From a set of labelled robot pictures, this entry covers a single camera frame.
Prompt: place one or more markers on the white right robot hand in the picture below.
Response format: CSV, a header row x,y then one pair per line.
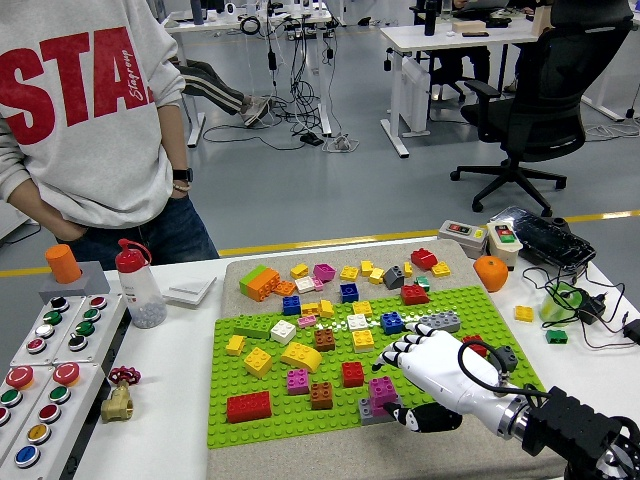
x,y
440,365

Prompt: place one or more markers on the red square toy brick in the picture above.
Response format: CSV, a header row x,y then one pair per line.
x,y
477,347
352,375
414,295

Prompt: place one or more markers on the magenta square toy brick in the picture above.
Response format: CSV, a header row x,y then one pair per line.
x,y
383,389
298,382
376,406

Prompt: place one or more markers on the standing person's right forearm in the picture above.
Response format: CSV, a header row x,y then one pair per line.
x,y
40,215

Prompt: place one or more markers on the standing person's left forearm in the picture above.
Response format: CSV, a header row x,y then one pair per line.
x,y
172,140

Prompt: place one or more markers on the grey long toy brick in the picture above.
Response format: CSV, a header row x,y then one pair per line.
x,y
440,320

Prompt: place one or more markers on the blue square toy brick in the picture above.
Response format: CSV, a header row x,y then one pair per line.
x,y
291,305
349,293
392,323

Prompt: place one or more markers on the dark grey sloped toy brick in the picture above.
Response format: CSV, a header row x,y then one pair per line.
x,y
507,356

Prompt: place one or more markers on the yellow square toy brick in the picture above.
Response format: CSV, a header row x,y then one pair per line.
x,y
348,272
366,267
376,276
440,269
309,309
299,270
257,362
326,308
362,309
362,341
524,313

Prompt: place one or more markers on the green small toy brick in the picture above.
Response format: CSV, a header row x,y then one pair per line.
x,y
556,336
422,283

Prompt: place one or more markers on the grey arch toy brick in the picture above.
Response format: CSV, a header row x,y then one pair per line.
x,y
366,414

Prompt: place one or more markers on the white square toy brick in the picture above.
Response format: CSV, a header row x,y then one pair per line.
x,y
283,331
357,322
303,285

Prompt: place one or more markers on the yellow narrow toy brick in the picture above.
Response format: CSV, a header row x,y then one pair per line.
x,y
407,269
235,345

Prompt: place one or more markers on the red sloped toy brick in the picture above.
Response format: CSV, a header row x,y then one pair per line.
x,y
423,258

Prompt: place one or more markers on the brown square toy brick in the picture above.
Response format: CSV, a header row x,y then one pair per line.
x,y
321,396
324,340

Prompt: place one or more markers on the yellow curved toy brick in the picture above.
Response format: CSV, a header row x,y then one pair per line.
x,y
301,356

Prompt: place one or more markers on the pink flat toy brick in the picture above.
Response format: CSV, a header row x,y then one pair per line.
x,y
306,321

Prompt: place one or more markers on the pink small toy brick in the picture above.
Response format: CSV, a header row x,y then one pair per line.
x,y
318,284

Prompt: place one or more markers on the magenta upturned toy brick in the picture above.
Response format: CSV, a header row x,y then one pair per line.
x,y
324,271

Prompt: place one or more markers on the green studded baseplate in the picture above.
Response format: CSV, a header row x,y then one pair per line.
x,y
285,430

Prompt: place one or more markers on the orange small toy brick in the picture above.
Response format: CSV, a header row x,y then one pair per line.
x,y
285,288

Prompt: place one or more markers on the lime long toy brick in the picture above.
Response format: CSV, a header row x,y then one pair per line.
x,y
252,326
248,277

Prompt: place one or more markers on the orange long toy brick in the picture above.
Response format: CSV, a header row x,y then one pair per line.
x,y
265,286

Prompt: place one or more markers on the red long toy brick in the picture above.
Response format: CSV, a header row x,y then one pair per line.
x,y
248,407

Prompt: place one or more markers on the grey-brown cushion mat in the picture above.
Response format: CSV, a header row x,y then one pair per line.
x,y
450,457

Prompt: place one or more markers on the orange fruit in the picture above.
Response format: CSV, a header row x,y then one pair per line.
x,y
490,275

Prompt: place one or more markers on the green tape roll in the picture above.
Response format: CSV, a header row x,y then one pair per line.
x,y
555,310

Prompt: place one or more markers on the black clear plastic tray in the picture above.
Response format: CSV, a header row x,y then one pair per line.
x,y
550,242

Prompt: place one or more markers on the black plug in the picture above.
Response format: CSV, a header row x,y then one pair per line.
x,y
633,331

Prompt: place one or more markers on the black power strip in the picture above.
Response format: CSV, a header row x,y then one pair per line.
x,y
311,139

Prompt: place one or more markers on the white computer case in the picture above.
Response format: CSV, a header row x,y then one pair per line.
x,y
415,95

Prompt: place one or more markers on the black office chair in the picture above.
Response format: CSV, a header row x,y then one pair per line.
x,y
550,100

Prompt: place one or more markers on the person behind desk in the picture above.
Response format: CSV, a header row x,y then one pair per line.
x,y
475,62

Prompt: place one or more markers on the clear bottle red cap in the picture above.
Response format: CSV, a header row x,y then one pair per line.
x,y
142,295

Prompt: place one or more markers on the black wristwatch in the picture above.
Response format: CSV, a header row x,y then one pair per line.
x,y
183,175

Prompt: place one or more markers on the brass valve red handwheel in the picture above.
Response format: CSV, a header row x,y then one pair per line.
x,y
117,405

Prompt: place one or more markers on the black phone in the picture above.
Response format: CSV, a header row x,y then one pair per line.
x,y
475,34

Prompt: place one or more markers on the light wooden box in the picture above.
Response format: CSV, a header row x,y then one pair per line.
x,y
468,26

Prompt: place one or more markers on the black bottle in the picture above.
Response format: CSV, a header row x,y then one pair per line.
x,y
429,20

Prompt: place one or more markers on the grey block holder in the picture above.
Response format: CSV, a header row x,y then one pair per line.
x,y
92,285

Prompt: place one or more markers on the seated person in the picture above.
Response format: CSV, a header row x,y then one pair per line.
x,y
215,87

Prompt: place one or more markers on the light wooden board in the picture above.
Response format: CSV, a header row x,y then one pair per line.
x,y
540,20

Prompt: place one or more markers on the grey emergency-stop five-button box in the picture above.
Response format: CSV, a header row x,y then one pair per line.
x,y
80,405

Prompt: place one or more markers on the orange cylinder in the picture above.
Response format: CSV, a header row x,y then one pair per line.
x,y
63,262

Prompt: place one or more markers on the grey emergency-stop control box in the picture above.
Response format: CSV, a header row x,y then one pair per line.
x,y
35,400

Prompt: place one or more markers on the standing person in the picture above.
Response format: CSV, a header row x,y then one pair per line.
x,y
90,150

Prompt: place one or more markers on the grey four-button control box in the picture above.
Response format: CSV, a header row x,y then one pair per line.
x,y
22,356

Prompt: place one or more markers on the grey-blue bottle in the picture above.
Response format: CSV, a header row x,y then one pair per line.
x,y
198,12

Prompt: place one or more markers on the grey start-stop switch box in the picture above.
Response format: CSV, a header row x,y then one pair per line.
x,y
460,241

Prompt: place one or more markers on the white start-stop switch box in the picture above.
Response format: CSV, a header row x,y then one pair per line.
x,y
502,250

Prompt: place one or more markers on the white wall switch plate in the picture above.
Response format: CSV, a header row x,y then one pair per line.
x,y
187,292

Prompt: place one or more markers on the grey key-switch control box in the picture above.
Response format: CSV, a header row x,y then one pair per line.
x,y
107,325

